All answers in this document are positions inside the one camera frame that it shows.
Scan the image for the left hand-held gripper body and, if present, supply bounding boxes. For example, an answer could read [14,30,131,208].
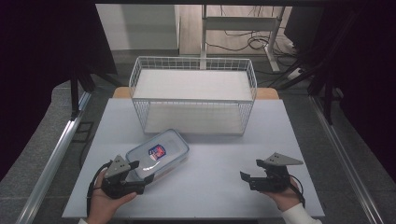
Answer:
[100,154,147,200]

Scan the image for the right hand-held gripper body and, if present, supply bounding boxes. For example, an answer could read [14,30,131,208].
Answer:
[248,152,304,192]

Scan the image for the clear plastic food container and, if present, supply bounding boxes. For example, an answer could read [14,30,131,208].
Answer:
[124,128,191,185]

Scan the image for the person's right hand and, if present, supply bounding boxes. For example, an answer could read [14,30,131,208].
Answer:
[262,178,302,213]

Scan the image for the person's left hand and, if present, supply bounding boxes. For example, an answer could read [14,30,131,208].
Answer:
[86,170,138,224]

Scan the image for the person's right white sleeve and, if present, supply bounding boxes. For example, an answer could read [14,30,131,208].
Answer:
[280,202,323,224]

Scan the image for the wooden table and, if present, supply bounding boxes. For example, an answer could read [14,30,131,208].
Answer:
[111,86,280,101]

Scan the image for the black metal stand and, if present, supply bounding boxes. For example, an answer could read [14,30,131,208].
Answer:
[68,59,123,123]
[268,8,362,126]

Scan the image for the white power strip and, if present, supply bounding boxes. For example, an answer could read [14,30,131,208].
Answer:
[287,67,305,81]

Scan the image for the dark curtain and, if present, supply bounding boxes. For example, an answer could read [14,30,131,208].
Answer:
[283,4,396,175]
[0,0,119,182]

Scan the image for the white cabinet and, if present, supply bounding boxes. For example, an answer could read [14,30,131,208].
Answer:
[94,3,181,52]

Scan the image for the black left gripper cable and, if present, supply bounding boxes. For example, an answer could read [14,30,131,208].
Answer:
[86,161,112,217]

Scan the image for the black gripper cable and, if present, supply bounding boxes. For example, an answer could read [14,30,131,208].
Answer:
[289,174,307,209]
[86,161,112,217]

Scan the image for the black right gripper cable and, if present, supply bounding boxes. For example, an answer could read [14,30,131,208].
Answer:
[289,174,307,209]

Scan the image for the aluminium rail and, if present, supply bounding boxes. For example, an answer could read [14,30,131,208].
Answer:
[308,93,387,224]
[14,91,93,224]

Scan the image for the white wire basket rack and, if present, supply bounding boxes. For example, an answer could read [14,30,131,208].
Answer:
[128,55,259,136]

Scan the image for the black floor cables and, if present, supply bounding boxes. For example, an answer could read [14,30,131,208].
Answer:
[205,5,302,64]

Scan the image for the white metal desk frame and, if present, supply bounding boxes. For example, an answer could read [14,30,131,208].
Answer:
[200,4,287,73]

